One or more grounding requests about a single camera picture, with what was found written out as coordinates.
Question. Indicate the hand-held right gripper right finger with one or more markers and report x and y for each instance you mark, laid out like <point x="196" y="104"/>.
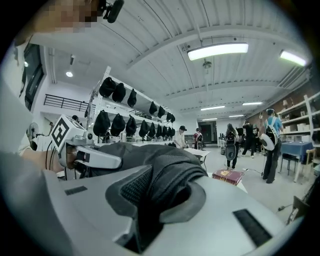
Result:
<point x="215" y="225"/>

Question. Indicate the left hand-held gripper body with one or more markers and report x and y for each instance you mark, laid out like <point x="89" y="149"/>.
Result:
<point x="61" y="132"/>

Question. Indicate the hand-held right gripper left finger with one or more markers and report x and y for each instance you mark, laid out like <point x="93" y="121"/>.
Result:
<point x="85" y="215"/>

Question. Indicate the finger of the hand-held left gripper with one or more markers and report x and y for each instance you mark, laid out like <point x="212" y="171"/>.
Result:
<point x="102" y="158"/>

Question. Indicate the black mesh backpack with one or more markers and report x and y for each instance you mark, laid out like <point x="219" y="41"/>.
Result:
<point x="170" y="160"/>

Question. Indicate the person's left forearm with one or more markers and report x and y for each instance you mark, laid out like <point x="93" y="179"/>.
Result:
<point x="37" y="160"/>

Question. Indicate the person's left hand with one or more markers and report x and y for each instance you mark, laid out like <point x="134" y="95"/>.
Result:
<point x="71" y="156"/>

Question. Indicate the standing fan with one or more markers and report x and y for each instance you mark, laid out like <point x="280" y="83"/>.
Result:
<point x="32" y="130"/>

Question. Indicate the black metal railing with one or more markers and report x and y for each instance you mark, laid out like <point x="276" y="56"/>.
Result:
<point x="65" y="102"/>

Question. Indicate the row of black hanging bags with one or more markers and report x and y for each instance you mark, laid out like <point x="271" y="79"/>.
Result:
<point x="117" y="122"/>

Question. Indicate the dark red hardcover book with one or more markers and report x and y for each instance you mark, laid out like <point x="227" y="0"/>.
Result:
<point x="226" y="176"/>

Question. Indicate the person's white shirt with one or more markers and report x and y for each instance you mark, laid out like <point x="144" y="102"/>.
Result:
<point x="13" y="115"/>

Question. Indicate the white metal shelving rack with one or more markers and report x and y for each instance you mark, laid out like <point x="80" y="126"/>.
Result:
<point x="105" y="102"/>

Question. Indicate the round ceiling light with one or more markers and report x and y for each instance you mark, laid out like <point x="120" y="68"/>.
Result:
<point x="69" y="74"/>

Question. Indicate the dark window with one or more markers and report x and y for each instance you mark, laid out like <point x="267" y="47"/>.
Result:
<point x="33" y="75"/>

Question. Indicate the white folding table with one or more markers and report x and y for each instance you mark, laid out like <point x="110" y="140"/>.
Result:
<point x="197" y="153"/>

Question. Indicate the black chair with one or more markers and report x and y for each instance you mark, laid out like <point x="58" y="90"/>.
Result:
<point x="290" y="162"/>

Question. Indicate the white oval carried device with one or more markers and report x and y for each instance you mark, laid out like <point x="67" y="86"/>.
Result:
<point x="267" y="142"/>

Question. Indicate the blue cloth covered table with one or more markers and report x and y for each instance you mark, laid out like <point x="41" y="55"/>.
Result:
<point x="296" y="148"/>

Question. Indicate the long ceiling light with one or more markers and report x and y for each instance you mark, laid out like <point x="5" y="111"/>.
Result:
<point x="217" y="50"/>
<point x="292" y="58"/>
<point x="252" y="103"/>
<point x="212" y="108"/>

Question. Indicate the wooden storage shelf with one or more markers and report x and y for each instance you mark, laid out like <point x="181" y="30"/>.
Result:
<point x="297" y="120"/>

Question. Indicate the black head-worn camera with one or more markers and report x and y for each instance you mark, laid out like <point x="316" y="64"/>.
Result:
<point x="113" y="11"/>

